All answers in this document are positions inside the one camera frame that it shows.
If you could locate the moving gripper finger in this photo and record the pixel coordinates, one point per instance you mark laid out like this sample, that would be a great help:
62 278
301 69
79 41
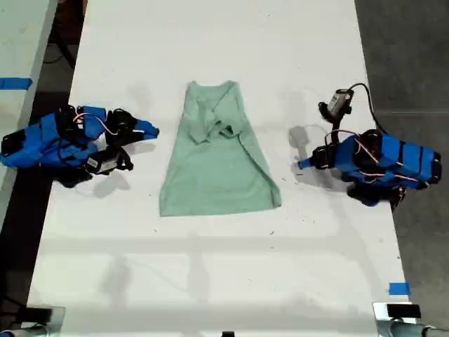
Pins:
306 167
145 136

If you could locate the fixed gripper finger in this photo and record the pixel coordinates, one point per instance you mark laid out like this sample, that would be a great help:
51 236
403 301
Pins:
147 127
307 160

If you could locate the pale green t-shirt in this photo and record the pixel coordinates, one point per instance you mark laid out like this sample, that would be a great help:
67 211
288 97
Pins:
217 175

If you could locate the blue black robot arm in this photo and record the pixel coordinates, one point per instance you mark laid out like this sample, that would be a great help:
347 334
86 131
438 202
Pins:
403 154
31 142

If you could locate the long blue tape strip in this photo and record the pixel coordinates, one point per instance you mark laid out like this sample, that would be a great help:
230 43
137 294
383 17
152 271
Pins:
15 83

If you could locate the pale side table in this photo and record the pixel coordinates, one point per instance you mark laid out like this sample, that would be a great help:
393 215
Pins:
21 35

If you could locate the small blue tape square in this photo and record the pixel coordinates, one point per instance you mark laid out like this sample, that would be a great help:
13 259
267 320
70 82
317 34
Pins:
399 288

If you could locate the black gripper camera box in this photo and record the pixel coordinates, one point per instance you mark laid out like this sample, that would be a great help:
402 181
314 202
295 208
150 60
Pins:
103 163
338 102

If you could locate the black box on silver bracket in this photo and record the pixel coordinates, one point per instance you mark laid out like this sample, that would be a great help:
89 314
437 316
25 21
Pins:
403 311

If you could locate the black box on clear bracket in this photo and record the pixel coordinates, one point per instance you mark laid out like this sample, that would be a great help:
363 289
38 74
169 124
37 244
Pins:
38 314

